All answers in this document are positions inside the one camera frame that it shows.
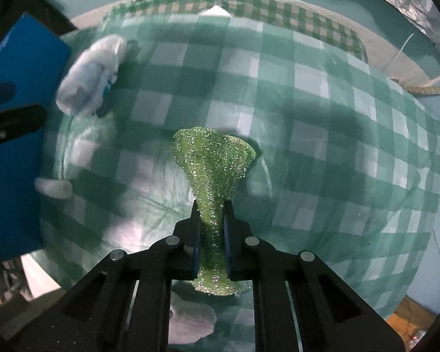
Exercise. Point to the green beige checkered cloth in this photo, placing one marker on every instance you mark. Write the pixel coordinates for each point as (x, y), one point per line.
(278, 11)

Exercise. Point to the silver crinkled tarp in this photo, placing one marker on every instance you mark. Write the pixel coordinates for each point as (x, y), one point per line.
(418, 7)

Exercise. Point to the white paper sheet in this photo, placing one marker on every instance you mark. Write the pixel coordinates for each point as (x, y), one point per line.
(216, 10)

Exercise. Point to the blue cardboard box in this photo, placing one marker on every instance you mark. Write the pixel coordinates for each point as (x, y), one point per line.
(18, 190)

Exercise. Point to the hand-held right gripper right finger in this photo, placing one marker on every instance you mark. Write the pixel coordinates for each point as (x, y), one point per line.
(227, 242)

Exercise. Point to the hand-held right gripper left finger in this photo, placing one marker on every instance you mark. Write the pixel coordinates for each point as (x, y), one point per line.
(195, 260)

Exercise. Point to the teal white checkered tablecloth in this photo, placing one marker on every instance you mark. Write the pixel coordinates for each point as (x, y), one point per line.
(315, 154)

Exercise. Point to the green glitter sponge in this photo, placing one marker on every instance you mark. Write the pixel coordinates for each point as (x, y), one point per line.
(212, 161)

